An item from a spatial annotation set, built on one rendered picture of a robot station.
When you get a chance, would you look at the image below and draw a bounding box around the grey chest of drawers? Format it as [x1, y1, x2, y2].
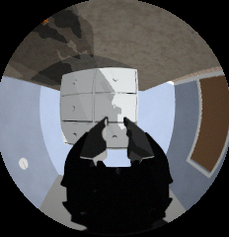
[59, 67, 138, 150]

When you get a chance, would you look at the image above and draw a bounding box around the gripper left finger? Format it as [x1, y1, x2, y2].
[60, 117, 109, 188]

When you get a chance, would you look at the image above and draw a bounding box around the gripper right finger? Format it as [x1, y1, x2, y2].
[123, 117, 173, 185]

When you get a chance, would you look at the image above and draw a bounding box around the orange battery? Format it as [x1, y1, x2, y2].
[40, 19, 49, 26]

